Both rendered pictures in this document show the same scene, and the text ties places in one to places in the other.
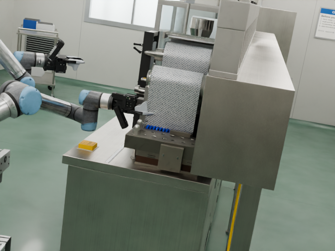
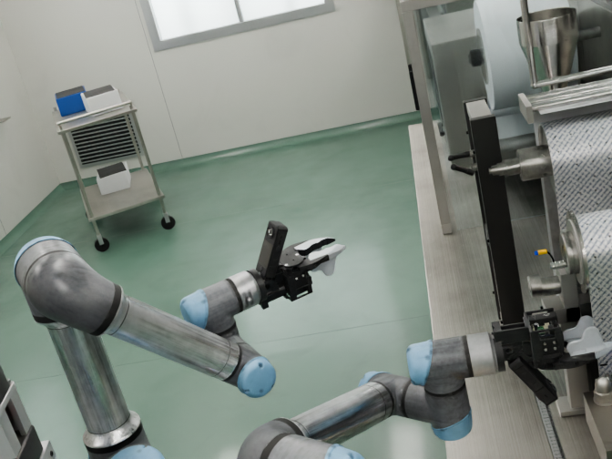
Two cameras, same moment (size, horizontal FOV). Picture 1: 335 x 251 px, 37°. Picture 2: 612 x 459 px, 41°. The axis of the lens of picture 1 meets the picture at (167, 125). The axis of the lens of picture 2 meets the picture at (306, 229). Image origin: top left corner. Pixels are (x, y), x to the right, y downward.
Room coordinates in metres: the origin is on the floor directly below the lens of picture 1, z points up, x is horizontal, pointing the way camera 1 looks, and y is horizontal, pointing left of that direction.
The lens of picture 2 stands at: (1.06, 0.52, 1.92)
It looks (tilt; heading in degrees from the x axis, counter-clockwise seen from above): 22 degrees down; 1
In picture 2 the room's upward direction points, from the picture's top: 14 degrees counter-clockwise
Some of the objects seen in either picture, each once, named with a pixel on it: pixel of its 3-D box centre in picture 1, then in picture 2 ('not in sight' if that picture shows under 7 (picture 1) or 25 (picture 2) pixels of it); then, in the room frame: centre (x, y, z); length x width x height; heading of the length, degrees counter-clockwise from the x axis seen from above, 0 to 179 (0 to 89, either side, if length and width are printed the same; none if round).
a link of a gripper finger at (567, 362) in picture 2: (133, 111); (567, 357); (2.28, 0.16, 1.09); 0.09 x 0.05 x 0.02; 80
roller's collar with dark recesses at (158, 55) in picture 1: (161, 55); (535, 162); (2.60, 0.09, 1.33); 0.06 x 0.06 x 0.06; 81
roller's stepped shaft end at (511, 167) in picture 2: (150, 53); (504, 168); (2.61, 0.14, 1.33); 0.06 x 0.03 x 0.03; 81
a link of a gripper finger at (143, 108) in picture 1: (144, 108); (593, 341); (2.27, 0.12, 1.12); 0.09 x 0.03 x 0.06; 80
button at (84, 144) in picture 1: (87, 145); not in sight; (2.23, 0.35, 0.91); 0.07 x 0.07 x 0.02; 81
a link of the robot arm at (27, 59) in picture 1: (24, 59); (210, 307); (2.56, 0.78, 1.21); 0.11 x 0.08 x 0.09; 115
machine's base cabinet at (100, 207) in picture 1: (173, 177); not in sight; (3.27, -0.09, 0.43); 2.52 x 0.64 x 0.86; 171
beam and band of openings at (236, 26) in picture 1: (247, 22); not in sight; (2.94, -0.37, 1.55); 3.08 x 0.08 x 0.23; 171
